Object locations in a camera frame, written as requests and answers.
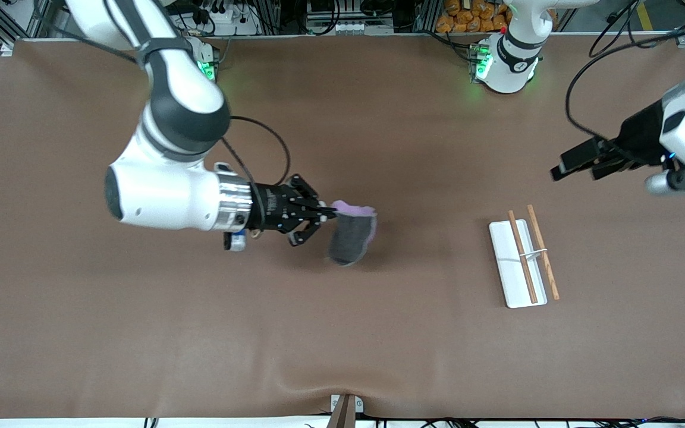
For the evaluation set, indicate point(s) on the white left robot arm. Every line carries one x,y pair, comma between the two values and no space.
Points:
509,59

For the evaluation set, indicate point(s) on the white power strip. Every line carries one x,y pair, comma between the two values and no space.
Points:
229,21

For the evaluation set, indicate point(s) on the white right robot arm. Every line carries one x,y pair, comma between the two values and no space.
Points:
164,190

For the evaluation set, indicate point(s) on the grey and purple towel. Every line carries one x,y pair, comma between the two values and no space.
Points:
351,238

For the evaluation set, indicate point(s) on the white terminal block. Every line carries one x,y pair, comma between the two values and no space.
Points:
357,28

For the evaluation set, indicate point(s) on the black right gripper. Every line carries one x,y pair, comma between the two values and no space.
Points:
270,206

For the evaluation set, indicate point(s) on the orange packaged goods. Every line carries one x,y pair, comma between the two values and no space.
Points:
467,18

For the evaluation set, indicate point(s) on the brown table mat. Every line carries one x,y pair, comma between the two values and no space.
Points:
319,327

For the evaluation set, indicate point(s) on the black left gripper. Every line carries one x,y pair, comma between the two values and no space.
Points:
640,138

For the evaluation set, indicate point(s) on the grey metal bracket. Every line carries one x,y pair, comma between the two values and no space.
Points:
335,404

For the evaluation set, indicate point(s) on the white rack base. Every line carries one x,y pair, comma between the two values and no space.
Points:
506,261

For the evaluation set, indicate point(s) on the wooden rack rod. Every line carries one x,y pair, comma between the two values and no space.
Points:
522,255
550,276

